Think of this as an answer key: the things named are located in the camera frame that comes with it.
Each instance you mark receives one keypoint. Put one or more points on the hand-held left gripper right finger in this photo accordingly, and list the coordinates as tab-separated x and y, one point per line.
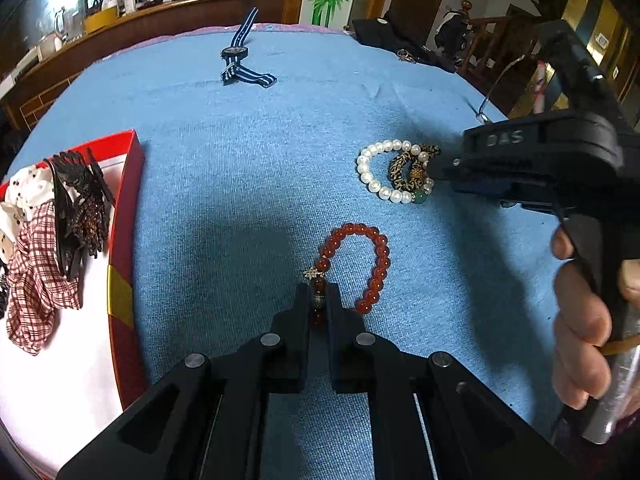
336	315

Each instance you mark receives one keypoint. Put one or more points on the red box with white inside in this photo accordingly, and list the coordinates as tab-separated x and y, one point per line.
127	240

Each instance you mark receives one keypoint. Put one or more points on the black cloth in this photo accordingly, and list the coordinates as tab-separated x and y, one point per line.
380	35

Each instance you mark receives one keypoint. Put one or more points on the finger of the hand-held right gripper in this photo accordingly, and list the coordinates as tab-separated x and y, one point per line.
460	172

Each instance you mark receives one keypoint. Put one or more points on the wooden staircase railing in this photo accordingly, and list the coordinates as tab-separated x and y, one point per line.
482	35

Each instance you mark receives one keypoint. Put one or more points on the white dotted scrunchie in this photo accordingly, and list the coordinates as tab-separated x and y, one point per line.
25	192

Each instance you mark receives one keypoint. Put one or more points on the black hair clip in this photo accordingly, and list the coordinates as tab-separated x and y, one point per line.
62	195

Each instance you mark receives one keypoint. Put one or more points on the wooden counter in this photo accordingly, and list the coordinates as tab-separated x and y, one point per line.
150	20

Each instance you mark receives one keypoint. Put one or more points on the metal keys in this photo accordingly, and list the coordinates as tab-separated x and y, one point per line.
407	56

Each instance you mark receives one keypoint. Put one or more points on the yellow box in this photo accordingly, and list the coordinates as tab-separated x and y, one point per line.
100	22

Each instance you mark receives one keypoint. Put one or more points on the red patterned scrunchie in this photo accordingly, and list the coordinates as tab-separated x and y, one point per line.
35	270

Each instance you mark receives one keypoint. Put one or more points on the person's right hand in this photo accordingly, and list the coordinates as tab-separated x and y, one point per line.
580	320

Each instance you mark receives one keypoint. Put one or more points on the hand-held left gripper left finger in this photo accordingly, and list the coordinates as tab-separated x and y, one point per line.
301	310

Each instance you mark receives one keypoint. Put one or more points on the brown glitter hair clip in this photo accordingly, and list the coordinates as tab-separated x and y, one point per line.
92	220

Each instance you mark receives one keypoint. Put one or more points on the blue tablecloth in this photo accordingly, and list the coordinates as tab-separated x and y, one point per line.
250	160

